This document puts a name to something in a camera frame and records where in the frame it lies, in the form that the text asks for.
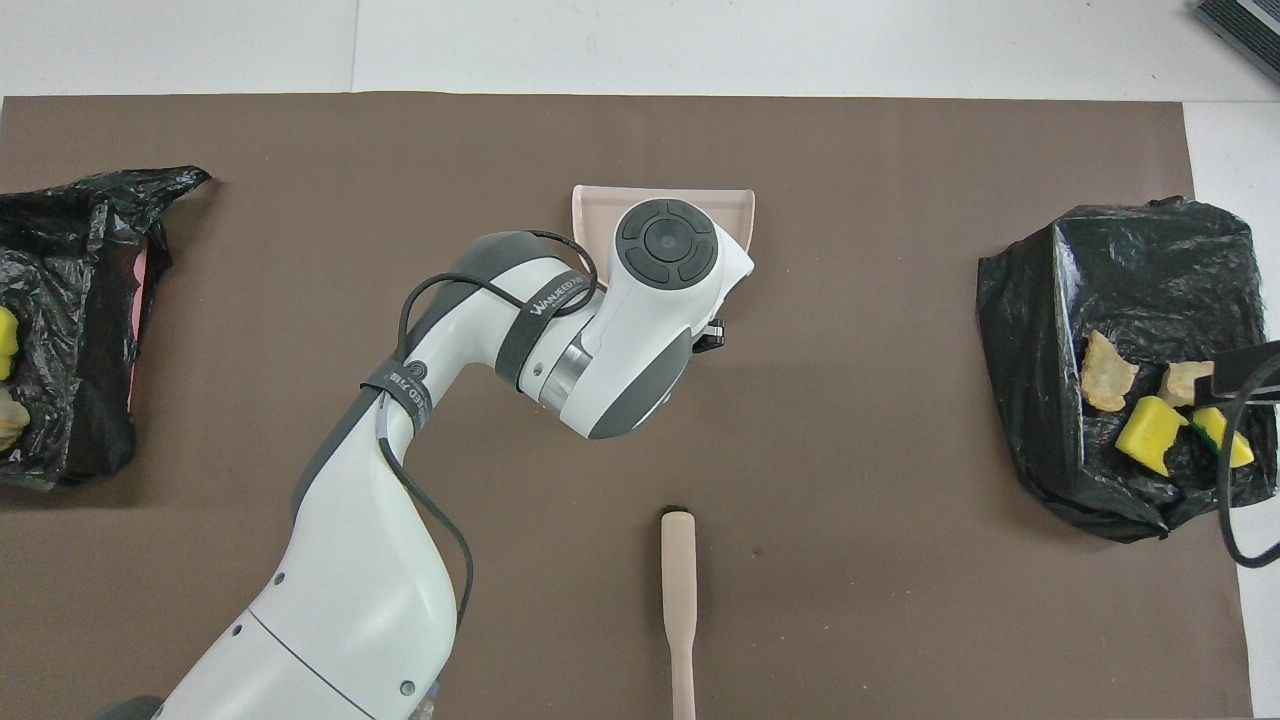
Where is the pink plastic bin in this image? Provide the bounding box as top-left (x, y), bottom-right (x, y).
top-left (127, 236), bottom-right (153, 413)

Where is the brown table mat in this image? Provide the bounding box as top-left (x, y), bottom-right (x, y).
top-left (0, 92), bottom-right (1253, 720)

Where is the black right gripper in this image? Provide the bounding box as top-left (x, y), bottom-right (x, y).
top-left (1213, 340), bottom-right (1280, 403)

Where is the beige brush with black bristles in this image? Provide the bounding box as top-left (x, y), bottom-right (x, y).
top-left (660, 507), bottom-right (699, 720)

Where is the yellow notched sponge piece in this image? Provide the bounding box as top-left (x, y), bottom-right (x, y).
top-left (1115, 396), bottom-right (1189, 477)

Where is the beige plastic dustpan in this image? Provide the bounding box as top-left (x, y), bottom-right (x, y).
top-left (571, 184), bottom-right (757, 293)

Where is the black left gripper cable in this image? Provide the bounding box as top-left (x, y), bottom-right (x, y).
top-left (376, 229), bottom-right (600, 631)

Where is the pale croissant bread piece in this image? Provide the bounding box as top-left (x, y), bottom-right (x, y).
top-left (1080, 330), bottom-right (1140, 413)

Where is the yellow wedge sponge piece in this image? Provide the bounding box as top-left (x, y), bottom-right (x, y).
top-left (1190, 404), bottom-right (1255, 469)

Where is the black plastic trash bag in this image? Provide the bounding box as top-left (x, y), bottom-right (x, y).
top-left (978, 197), bottom-right (1279, 544)
top-left (0, 166), bottom-right (213, 491)

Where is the dark grey ribbed panel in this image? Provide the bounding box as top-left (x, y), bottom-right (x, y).
top-left (1195, 0), bottom-right (1280, 86)

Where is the orange striped croissant bread piece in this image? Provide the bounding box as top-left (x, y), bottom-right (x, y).
top-left (1159, 361), bottom-right (1217, 408)

